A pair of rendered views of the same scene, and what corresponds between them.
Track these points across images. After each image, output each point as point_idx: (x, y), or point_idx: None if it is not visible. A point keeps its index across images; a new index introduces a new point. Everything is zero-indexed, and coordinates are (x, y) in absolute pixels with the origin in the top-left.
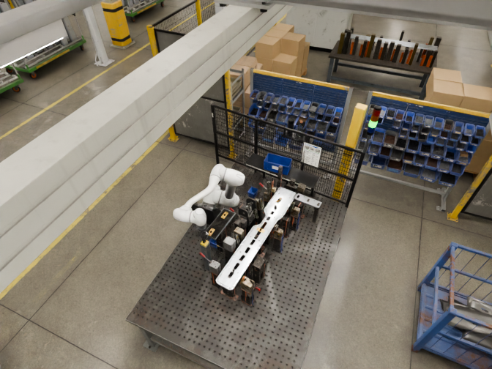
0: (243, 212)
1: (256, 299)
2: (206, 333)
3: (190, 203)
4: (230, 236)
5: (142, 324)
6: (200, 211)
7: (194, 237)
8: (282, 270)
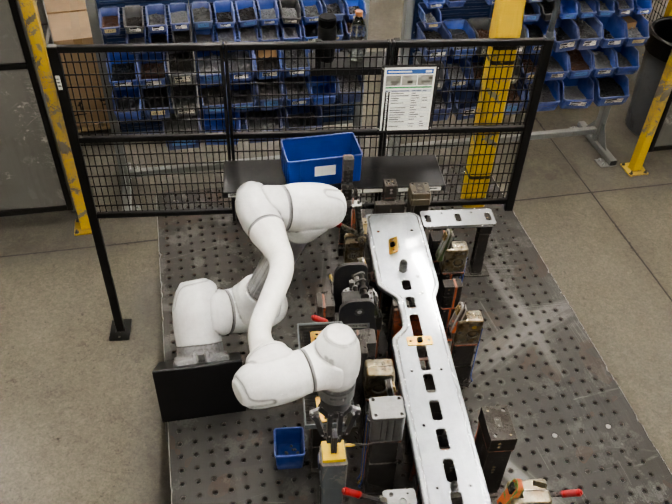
0: (358, 311)
1: None
2: None
3: (269, 333)
4: None
5: None
6: (348, 333)
7: (210, 473)
8: (514, 423)
